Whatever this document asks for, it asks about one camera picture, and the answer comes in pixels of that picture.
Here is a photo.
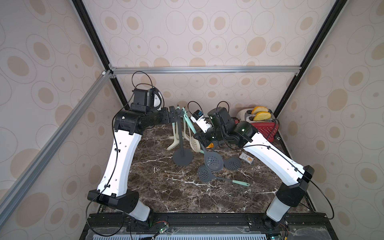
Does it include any cream skimmer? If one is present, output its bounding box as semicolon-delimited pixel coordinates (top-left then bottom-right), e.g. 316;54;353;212
189;128;201;153

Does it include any grey skimmer mint handle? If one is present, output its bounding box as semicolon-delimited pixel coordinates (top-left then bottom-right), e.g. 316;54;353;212
200;144;224;172

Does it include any grey utensil rack stand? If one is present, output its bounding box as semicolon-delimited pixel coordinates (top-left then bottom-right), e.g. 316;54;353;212
173;108;194;167

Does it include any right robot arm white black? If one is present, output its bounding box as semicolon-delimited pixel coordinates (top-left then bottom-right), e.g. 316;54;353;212
191;107;315;230

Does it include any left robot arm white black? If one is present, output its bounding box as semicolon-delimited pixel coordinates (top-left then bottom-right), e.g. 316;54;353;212
87;87;176;223

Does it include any orange snack packet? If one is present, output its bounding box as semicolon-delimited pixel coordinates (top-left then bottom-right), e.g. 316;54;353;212
206;143;214;149

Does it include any small white card box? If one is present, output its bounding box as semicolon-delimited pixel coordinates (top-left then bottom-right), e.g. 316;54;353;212
240;153;254;164

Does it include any yellow bread slice rear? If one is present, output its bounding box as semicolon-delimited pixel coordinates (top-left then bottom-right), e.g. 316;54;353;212
251;106;269;115

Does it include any yellow bread slice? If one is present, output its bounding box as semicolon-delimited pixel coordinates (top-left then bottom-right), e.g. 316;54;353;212
253;111;272;122
251;106;269;115

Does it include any yellow bread slice front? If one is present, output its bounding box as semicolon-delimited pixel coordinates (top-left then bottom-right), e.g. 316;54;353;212
253;111;272;122

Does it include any red silver toaster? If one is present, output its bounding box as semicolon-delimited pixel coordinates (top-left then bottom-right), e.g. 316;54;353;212
236;108;280;142

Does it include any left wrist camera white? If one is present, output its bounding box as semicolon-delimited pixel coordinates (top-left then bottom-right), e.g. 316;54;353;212
151;87;163;111

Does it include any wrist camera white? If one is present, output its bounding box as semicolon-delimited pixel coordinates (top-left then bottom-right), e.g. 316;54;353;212
151;87;163;111
191;110;212;133

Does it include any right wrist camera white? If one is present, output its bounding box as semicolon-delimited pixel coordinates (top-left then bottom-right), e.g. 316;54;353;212
191;110;212;133

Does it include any aluminium frame bar left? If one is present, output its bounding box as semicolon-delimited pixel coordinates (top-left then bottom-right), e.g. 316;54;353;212
1;70;112;228

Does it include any aluminium frame bar horizontal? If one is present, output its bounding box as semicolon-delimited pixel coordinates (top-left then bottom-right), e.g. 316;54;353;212
112;66;301;75

